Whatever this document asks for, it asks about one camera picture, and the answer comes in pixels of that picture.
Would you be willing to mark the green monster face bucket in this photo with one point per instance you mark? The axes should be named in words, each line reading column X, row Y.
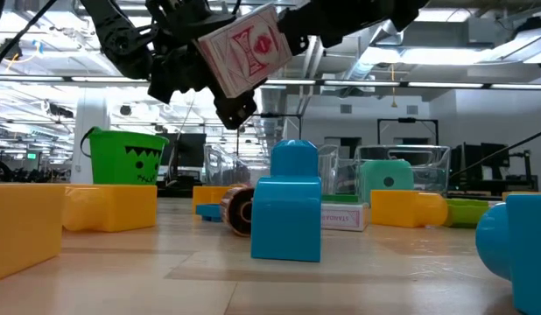
column 113, row 162

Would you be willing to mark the teal green toy block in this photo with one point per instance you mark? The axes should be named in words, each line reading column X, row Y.
column 386, row 179

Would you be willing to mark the small brown block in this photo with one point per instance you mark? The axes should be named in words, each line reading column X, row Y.
column 237, row 210

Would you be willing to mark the black desk equipment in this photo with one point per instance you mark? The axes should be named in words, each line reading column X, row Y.
column 472, row 162

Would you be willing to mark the red patterned card deck box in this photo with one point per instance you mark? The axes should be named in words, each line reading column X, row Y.
column 248, row 48

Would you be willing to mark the wide clear plastic bin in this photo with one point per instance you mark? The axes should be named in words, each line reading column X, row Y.
column 222, row 166

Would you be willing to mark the small blue toy block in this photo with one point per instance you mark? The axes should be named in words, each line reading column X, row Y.
column 285, row 210

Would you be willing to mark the picture card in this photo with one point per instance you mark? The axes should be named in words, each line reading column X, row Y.
column 345, row 216

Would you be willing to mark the black computer monitors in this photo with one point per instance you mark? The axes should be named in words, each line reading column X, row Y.
column 189, row 151

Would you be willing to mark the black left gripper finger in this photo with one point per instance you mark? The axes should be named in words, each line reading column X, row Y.
column 237, row 111

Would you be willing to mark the yellow and orange toy brick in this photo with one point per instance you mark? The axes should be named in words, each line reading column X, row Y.
column 209, row 194

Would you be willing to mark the large yellow toy block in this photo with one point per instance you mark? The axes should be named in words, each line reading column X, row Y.
column 21, row 227
column 113, row 207

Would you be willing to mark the dark green toy brick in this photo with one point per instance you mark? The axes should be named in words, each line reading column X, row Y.
column 340, row 198

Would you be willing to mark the large blue toy block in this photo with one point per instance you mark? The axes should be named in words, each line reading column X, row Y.
column 524, row 254

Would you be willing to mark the black frame stand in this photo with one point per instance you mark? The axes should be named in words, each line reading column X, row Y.
column 406, row 119

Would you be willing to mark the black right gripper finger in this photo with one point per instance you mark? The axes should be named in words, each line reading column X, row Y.
column 301, row 30

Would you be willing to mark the green exit sign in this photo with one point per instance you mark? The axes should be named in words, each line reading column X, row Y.
column 32, row 156

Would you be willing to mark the long ceiling light strip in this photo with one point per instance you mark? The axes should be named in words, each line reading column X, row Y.
column 428, row 84
column 34, row 79

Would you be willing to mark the white room pillar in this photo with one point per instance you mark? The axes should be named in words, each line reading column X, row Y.
column 90, row 118

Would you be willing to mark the lime green toy brick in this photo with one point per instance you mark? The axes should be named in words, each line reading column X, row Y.
column 467, row 214

